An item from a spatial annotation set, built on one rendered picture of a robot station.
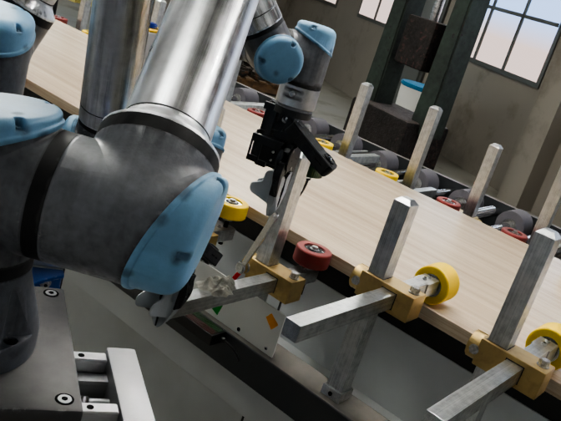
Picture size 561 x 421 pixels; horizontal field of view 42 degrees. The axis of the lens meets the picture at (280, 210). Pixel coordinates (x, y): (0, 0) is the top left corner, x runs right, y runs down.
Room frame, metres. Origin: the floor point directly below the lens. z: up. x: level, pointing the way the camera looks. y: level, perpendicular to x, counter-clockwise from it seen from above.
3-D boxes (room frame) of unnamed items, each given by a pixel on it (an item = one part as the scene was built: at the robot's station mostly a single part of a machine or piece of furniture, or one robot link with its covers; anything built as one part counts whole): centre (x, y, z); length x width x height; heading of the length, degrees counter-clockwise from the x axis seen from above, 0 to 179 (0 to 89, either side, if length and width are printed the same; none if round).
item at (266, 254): (1.43, 0.00, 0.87); 0.03 x 0.03 x 0.48; 56
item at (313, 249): (1.49, -0.09, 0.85); 0.08 x 0.08 x 0.11
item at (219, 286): (1.25, 0.07, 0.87); 0.09 x 0.07 x 0.02; 146
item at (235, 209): (1.63, 0.11, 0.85); 0.08 x 0.08 x 0.11
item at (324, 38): (1.34, 0.04, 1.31); 0.09 x 0.08 x 0.11; 110
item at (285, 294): (1.42, -0.02, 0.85); 0.13 x 0.06 x 0.05; 56
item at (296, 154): (1.35, 0.04, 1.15); 0.09 x 0.08 x 0.12; 76
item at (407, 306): (1.27, -0.23, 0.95); 0.13 x 0.06 x 0.05; 56
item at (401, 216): (1.28, -0.21, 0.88); 0.03 x 0.03 x 0.48; 56
